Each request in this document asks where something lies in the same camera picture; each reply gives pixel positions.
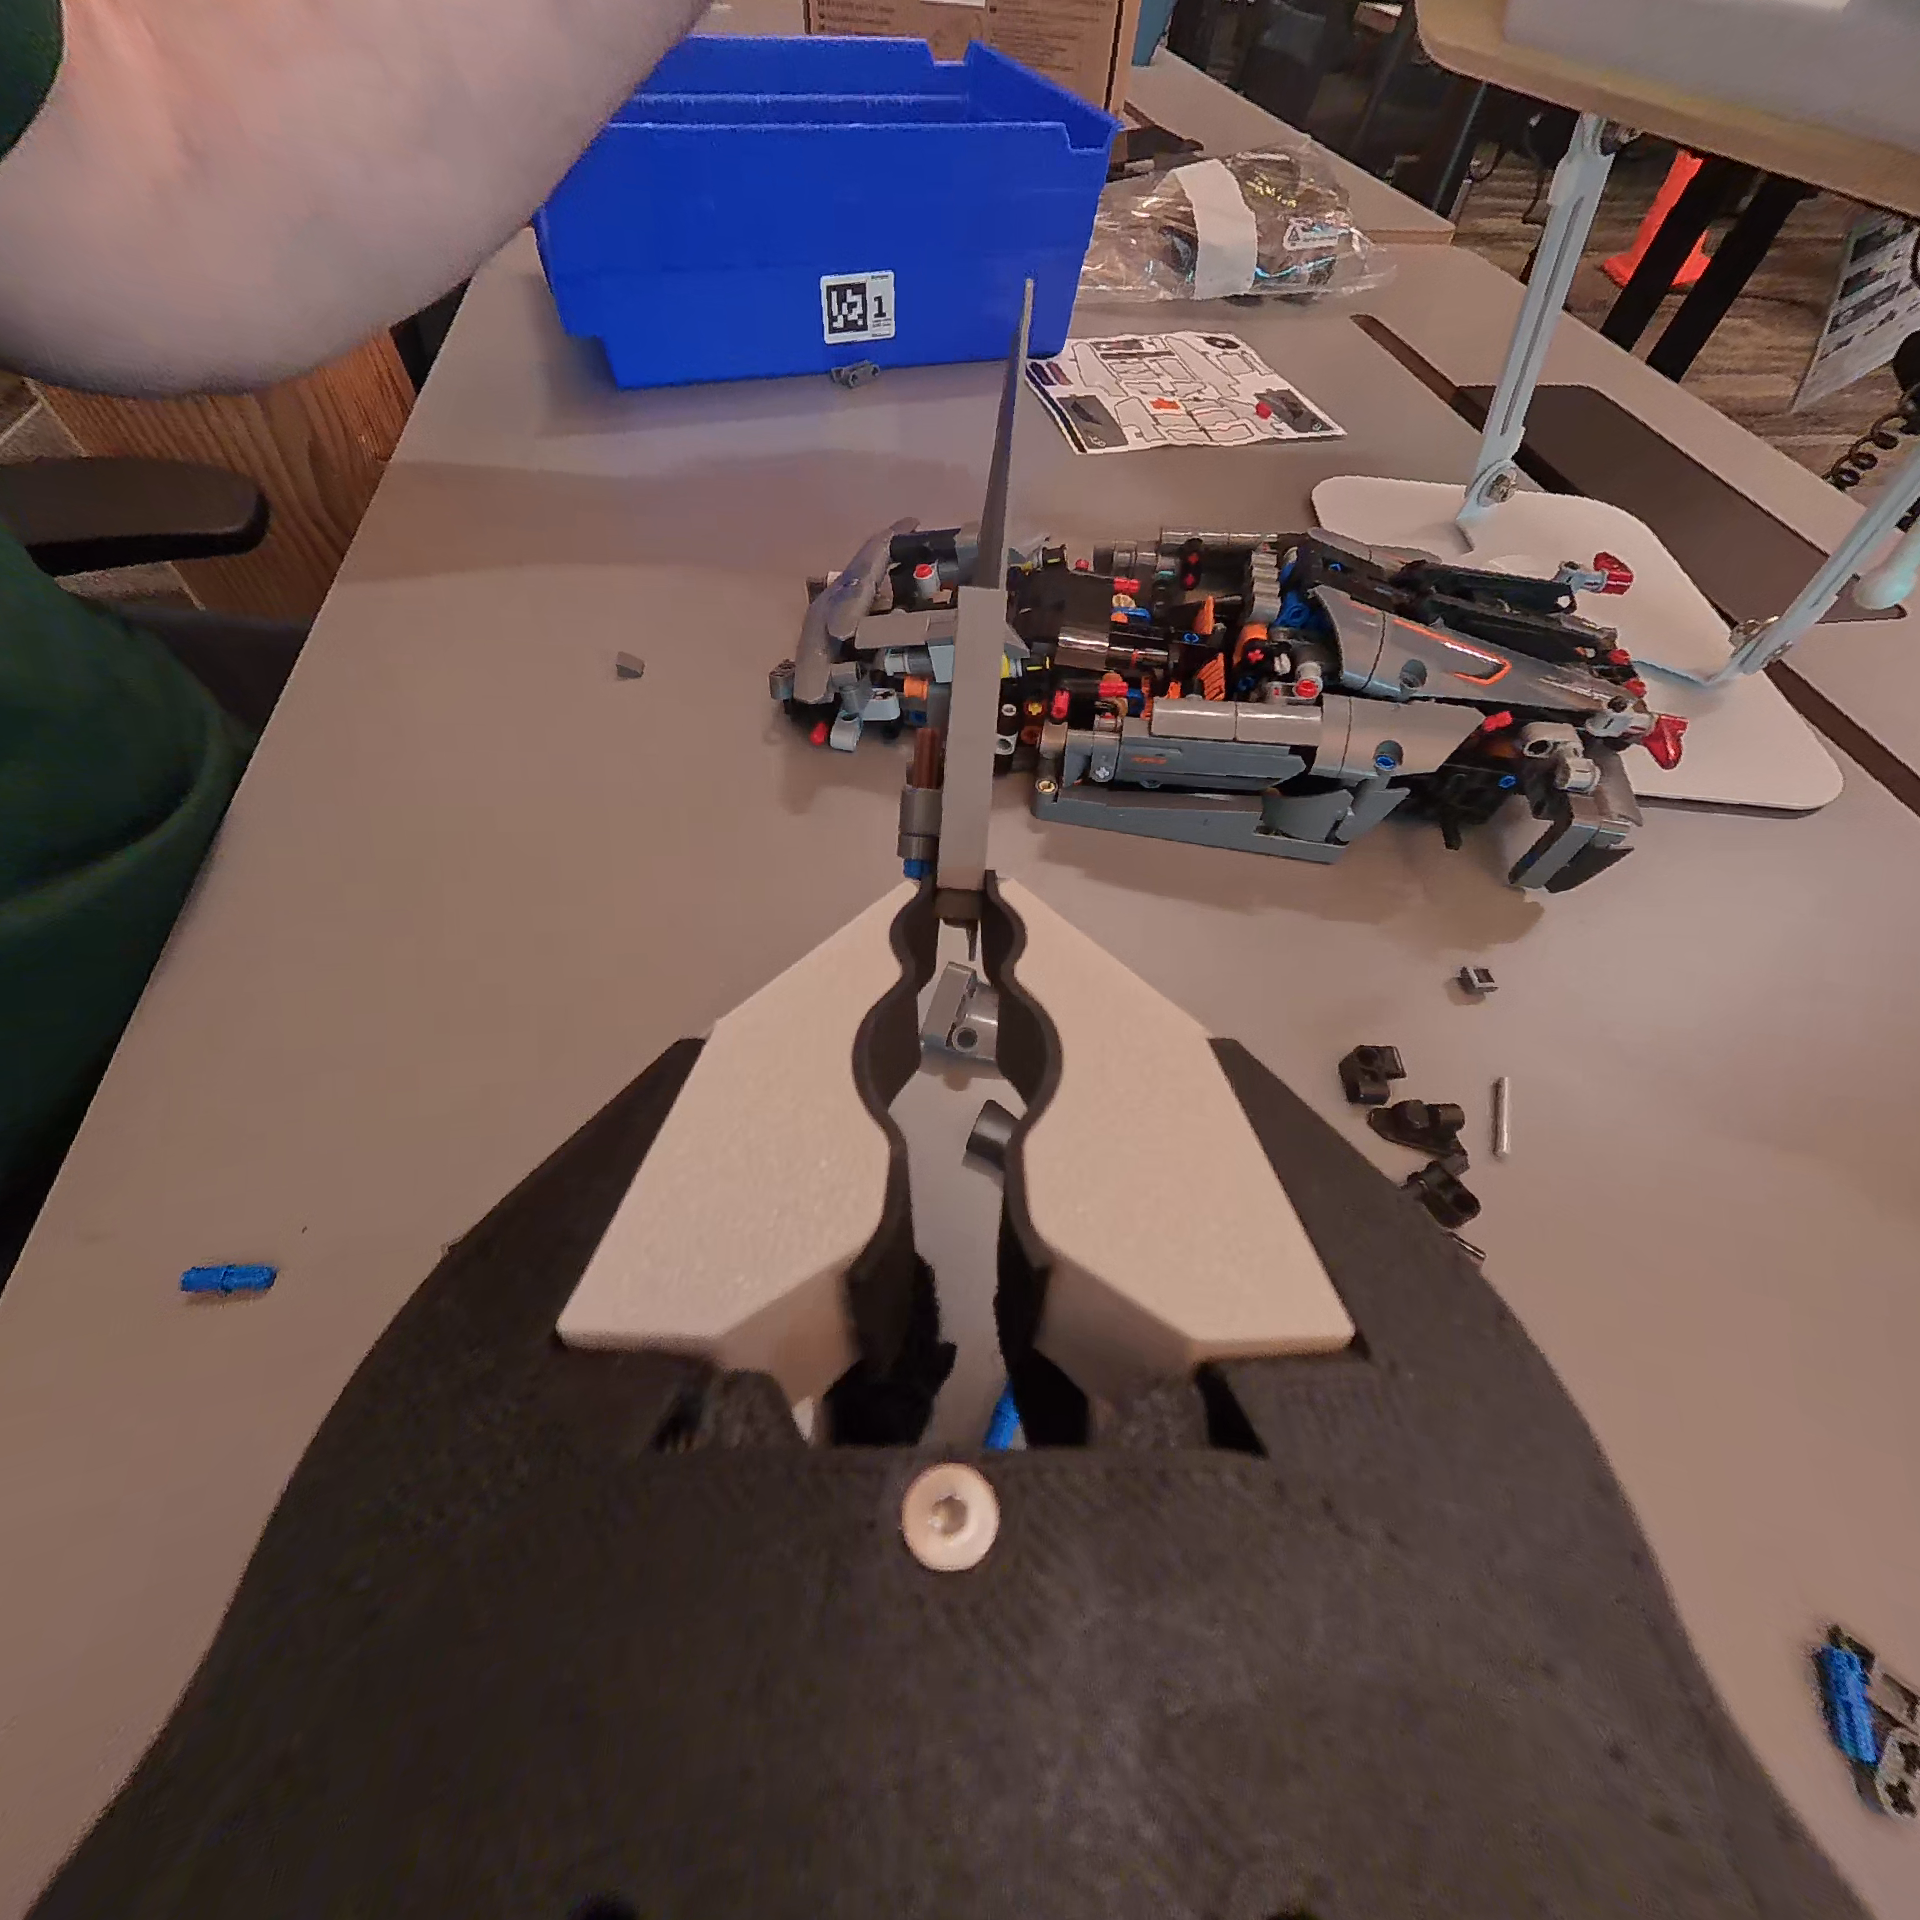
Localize cluster of black lego pieces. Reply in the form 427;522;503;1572
1341;1041;1489;1263

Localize black coiled cord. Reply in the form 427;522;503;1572
1822;383;1920;488

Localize white sticker sheet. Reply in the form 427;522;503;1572
1027;332;1350;462

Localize grey lego wing assembly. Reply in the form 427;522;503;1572
896;274;1038;965

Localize printed paper leaflet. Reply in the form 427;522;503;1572
1789;213;1920;415

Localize orange traffic cone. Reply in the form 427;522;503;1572
1600;151;1714;296

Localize grey lego vehicle model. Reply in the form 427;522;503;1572
767;515;1689;897

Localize blue and black lego pin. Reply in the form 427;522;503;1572
1806;1625;1920;1825

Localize blue bin with white label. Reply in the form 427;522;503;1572
533;33;1128;394

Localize black desk mat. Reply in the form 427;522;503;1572
1350;308;1920;723

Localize cardboard box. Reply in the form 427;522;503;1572
801;0;1131;116

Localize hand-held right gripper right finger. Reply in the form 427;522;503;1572
979;873;1360;1419

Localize clear plastic parts bag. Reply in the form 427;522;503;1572
1085;142;1394;308

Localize white book stand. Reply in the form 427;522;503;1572
1314;0;1920;818

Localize person's left forearm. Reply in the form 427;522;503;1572
0;0;709;401

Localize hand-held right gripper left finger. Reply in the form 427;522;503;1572
557;881;943;1419

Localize black chair armrest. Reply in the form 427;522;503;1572
0;455;272;579

